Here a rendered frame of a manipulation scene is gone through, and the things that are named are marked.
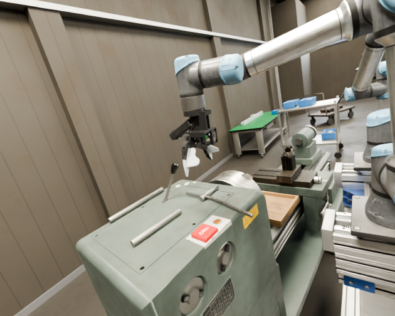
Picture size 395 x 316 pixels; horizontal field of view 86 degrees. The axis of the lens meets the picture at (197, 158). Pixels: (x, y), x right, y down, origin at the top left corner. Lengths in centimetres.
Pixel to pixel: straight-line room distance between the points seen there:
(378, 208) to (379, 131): 49
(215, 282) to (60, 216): 239
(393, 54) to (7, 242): 290
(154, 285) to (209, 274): 17
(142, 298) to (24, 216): 232
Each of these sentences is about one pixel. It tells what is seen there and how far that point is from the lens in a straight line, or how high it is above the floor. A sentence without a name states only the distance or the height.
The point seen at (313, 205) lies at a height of 81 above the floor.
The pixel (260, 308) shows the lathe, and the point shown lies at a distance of 104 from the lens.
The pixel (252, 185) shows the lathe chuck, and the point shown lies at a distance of 107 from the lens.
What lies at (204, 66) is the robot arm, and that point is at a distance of 62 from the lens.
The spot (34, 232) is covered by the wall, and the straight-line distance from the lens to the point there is 286.
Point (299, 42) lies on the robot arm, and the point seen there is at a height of 172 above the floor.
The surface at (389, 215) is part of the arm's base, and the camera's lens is 83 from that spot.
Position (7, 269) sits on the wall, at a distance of 291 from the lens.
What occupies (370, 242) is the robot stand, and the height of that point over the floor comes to 110.
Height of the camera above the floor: 164
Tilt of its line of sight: 15 degrees down
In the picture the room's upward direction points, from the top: 14 degrees counter-clockwise
